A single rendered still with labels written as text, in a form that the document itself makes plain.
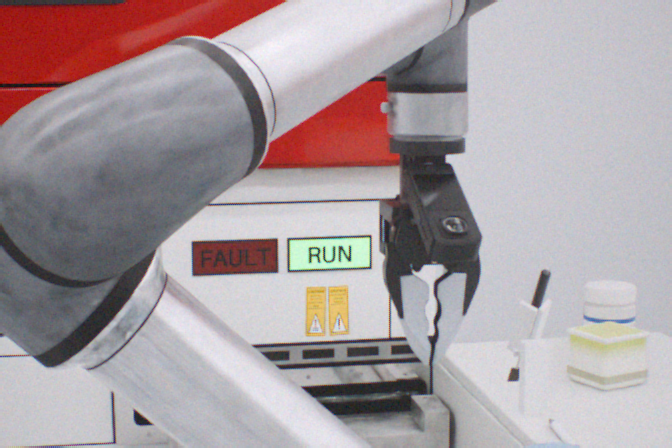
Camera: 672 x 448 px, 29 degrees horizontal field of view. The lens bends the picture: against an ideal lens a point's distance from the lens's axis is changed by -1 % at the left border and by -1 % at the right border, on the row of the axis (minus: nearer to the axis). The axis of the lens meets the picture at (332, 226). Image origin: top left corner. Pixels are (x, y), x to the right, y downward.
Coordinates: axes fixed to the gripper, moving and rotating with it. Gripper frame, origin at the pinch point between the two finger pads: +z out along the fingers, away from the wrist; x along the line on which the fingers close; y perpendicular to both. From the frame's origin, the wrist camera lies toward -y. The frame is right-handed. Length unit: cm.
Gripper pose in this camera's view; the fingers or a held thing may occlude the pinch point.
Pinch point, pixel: (431, 353)
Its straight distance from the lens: 121.5
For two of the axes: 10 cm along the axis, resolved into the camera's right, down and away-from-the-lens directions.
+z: 0.1, 9.9, 1.5
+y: -1.7, -1.5, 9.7
